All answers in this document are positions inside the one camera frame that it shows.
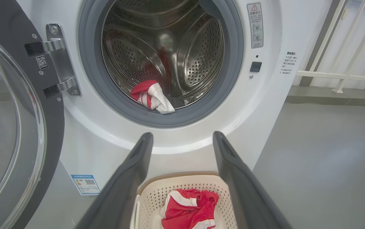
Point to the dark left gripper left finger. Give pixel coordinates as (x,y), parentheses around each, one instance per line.
(122,190)

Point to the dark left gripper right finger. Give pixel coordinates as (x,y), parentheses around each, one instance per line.
(246,190)

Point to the red garment with white stripes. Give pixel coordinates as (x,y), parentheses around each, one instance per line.
(185,213)

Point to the black round glass washer door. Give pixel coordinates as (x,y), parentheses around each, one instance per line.
(52,127)

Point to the red and white garment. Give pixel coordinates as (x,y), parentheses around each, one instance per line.
(158,100)

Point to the cream perforated laundry basket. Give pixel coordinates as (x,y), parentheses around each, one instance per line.
(157,197)

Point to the white front-load washing machine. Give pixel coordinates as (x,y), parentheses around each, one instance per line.
(265,111)

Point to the black door lock slot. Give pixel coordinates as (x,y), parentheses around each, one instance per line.
(255,66)

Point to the grey rubber door seal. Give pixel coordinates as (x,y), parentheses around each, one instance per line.
(87,63)

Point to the metal door hinge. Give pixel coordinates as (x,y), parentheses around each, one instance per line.
(61,63)

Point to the blue energy label sticker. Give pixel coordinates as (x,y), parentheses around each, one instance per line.
(85,184)

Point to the stainless steel washer drum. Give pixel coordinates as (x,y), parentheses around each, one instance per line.
(128,57)

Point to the printed text notice sticker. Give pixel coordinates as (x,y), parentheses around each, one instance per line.
(288,63)

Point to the white metal railing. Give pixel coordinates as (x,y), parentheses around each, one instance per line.
(328,75)

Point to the small QR code sticker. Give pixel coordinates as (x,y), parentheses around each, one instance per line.
(42,62)

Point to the grey warning symbol sticker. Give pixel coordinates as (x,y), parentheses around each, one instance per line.
(255,25)

